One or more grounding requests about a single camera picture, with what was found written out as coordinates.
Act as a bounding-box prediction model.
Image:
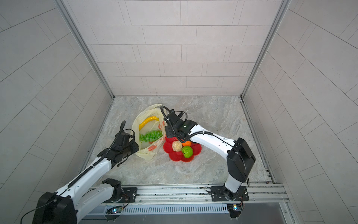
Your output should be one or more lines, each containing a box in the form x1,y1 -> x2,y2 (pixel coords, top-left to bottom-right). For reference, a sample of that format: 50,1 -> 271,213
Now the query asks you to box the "beige garlic bulb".
172,141 -> 183,152

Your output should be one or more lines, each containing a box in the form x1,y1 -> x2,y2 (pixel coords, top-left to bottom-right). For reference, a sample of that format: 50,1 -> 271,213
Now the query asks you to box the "orange tangerine fruit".
182,141 -> 192,147

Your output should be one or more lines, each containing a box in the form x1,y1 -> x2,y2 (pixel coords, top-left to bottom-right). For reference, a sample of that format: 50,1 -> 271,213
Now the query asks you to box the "cream plastic fruit-print bag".
132,104 -> 166,161

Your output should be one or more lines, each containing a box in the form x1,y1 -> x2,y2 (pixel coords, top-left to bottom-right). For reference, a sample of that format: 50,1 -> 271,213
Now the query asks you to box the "green star fruit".
181,146 -> 194,158

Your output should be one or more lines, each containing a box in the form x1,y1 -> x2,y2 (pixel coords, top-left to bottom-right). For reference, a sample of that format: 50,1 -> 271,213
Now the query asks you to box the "red flower-shaped plastic plate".
163,137 -> 202,162

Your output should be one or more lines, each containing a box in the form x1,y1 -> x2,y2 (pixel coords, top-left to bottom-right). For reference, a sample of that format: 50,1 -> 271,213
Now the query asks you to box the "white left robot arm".
32,129 -> 139,224

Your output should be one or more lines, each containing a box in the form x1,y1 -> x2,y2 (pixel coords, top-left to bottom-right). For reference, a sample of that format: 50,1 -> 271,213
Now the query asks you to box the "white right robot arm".
160,105 -> 256,201

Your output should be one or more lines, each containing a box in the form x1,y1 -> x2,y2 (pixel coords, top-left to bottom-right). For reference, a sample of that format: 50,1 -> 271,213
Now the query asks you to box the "green grape bunch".
139,130 -> 163,142

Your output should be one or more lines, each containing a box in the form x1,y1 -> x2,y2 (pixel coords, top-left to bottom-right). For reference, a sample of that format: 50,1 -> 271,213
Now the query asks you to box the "yellow banana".
139,116 -> 159,130

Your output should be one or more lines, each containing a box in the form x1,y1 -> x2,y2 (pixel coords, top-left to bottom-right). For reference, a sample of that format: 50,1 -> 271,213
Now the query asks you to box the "left green circuit board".
106,206 -> 123,215

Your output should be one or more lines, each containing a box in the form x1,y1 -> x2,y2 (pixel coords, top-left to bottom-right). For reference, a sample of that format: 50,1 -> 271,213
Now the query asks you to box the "green circuit board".
227,204 -> 243,218
106,206 -> 123,215

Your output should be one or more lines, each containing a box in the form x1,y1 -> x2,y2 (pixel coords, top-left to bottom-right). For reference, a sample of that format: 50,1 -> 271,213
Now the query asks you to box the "right green circuit board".
227,204 -> 243,218

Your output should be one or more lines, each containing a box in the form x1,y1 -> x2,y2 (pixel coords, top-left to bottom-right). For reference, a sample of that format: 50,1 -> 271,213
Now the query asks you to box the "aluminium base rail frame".
84,183 -> 289,220

